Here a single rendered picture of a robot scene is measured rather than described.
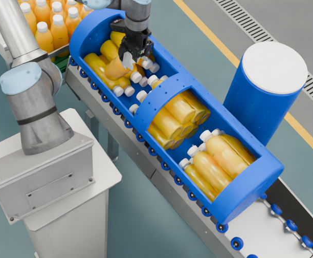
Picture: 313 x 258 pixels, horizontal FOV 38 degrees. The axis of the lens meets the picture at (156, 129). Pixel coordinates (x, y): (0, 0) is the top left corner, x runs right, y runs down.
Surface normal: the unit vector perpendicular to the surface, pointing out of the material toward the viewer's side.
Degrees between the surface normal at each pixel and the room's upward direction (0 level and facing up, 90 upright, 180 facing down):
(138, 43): 90
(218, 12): 0
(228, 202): 56
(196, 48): 0
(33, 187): 90
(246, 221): 0
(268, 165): 15
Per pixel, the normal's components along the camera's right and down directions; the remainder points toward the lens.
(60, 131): 0.62, -0.36
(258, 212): 0.11, -0.51
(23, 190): 0.53, 0.75
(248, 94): -0.72, 0.55
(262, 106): -0.30, 0.80
